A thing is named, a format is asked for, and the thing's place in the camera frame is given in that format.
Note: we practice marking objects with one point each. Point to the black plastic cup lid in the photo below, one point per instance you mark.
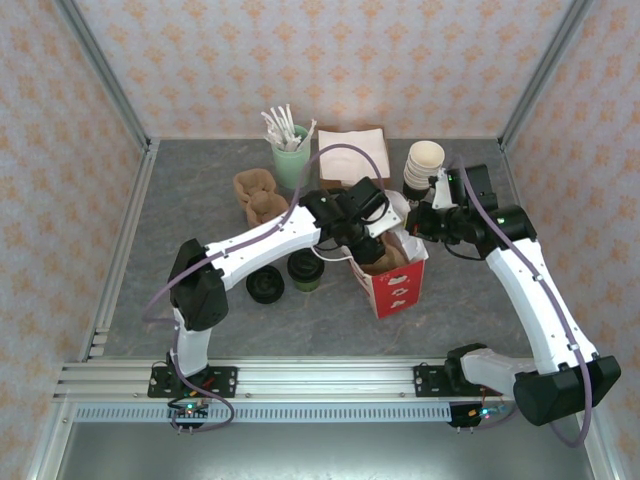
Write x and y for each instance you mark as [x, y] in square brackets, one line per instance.
[306, 265]

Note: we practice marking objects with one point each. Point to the black mounting plate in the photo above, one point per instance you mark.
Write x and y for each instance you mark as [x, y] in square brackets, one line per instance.
[220, 380]
[430, 380]

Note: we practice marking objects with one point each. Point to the right circuit board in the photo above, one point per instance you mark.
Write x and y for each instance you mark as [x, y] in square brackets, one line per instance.
[487, 411]

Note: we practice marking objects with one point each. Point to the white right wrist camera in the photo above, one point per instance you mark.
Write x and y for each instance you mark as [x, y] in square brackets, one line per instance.
[440, 192]

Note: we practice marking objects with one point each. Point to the aluminium side rail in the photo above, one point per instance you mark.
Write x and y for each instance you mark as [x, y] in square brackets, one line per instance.
[135, 210]

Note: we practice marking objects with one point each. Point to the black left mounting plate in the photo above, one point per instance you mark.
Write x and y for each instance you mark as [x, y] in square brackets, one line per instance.
[220, 380]

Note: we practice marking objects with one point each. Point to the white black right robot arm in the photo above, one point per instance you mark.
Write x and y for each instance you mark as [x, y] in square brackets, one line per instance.
[530, 295]

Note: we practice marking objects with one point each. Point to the red white paper bag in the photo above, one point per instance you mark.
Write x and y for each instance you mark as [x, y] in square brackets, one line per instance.
[395, 290]

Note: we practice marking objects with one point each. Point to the stack of paper cups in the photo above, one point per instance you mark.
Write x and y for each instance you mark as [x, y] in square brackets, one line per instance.
[424, 160]

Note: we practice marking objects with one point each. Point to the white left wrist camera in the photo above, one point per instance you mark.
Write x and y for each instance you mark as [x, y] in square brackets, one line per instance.
[385, 222]

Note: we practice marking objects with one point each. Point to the aluminium frame post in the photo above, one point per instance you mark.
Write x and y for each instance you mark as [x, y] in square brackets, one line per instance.
[541, 75]
[106, 75]

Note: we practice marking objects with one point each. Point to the circuit board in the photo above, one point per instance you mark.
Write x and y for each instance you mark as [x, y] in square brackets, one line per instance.
[187, 410]
[487, 411]

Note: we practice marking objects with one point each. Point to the left circuit board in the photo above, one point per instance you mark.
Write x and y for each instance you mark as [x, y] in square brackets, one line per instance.
[187, 410]

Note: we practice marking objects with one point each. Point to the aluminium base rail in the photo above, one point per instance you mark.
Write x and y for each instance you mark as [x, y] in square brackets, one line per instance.
[325, 380]

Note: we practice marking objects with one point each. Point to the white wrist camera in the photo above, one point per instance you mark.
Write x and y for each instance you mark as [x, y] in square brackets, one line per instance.
[385, 222]
[440, 192]

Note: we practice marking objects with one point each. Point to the black round lid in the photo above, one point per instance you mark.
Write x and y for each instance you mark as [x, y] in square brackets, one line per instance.
[265, 285]

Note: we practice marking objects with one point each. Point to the mint green holder cup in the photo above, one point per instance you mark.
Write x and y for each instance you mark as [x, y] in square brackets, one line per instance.
[285, 170]

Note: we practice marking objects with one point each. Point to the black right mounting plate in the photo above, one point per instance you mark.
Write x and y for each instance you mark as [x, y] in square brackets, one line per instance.
[430, 380]

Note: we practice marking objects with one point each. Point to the white wrapped straw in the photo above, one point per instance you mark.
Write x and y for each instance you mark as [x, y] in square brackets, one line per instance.
[312, 131]
[278, 120]
[270, 125]

